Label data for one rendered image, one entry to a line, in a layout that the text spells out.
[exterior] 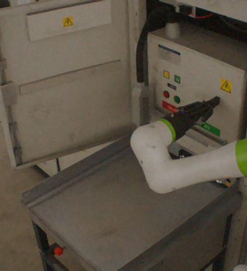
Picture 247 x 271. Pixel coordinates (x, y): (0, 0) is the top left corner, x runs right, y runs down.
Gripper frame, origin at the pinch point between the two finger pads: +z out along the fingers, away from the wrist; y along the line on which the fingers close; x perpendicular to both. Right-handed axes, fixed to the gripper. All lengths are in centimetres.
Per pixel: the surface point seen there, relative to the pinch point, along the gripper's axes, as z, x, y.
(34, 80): -38, 2, -63
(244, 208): 3.9, -44.4, 19.2
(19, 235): -43, -122, -107
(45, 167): 3, -111, -140
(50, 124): -33, -22, -61
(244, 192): 3.9, -36.1, 17.8
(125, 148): -8, -38, -41
